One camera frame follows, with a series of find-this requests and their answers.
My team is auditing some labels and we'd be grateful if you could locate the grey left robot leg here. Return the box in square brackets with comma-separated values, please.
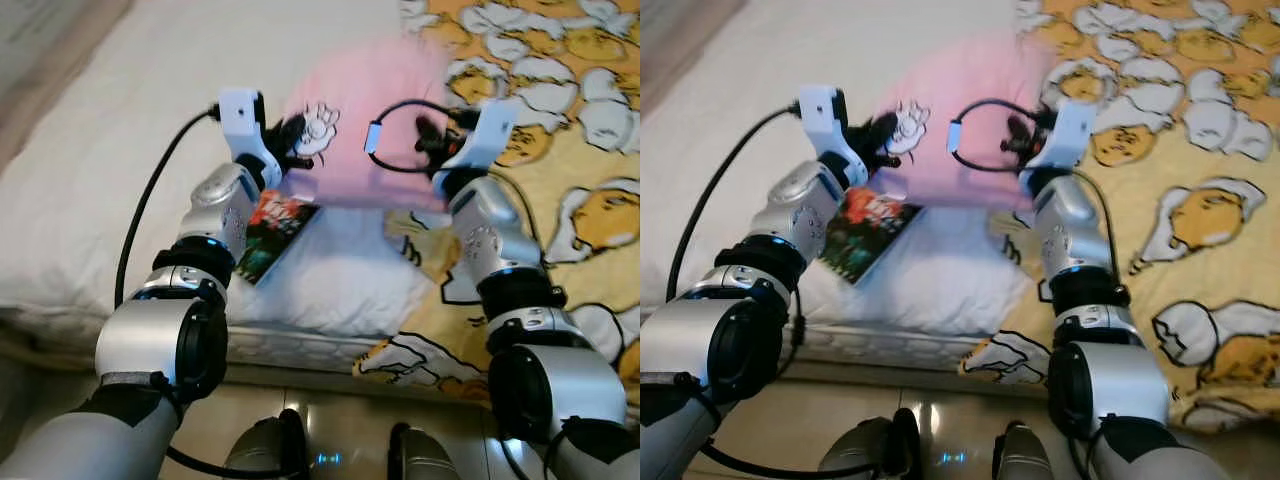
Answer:
[222, 408, 311, 480]
[816, 408, 923, 480]

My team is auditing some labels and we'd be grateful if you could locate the white quilted mattress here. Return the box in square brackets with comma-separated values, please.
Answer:
[0, 0, 446, 373]
[640, 0, 1041, 373]

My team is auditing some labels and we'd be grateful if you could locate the dark glossy book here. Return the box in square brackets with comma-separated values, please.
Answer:
[818, 184, 927, 287]
[237, 188, 322, 287]

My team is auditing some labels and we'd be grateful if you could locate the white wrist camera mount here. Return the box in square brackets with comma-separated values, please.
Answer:
[438, 97, 523, 173]
[1026, 97, 1099, 173]
[217, 87, 285, 188]
[799, 85, 869, 188]

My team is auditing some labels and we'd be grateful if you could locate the yellow egg cartoon blanket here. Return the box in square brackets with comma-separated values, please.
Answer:
[958, 0, 1280, 433]
[352, 0, 641, 406]

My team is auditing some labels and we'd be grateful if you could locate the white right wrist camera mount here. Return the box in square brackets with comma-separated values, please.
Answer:
[438, 97, 523, 173]
[1026, 97, 1099, 173]

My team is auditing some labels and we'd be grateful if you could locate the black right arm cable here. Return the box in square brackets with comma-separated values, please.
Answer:
[946, 97, 1053, 175]
[363, 97, 483, 175]

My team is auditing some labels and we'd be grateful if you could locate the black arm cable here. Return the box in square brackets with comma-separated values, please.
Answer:
[363, 97, 483, 175]
[946, 97, 1053, 175]
[664, 103, 804, 303]
[113, 104, 223, 307]

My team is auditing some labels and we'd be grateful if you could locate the pink pillow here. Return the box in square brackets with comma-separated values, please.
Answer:
[868, 28, 1053, 213]
[280, 33, 473, 213]

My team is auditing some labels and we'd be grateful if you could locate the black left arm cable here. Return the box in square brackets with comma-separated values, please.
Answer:
[113, 104, 223, 307]
[664, 103, 804, 303]

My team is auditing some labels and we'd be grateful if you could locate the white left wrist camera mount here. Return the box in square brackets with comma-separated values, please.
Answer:
[799, 85, 869, 188]
[217, 87, 285, 188]

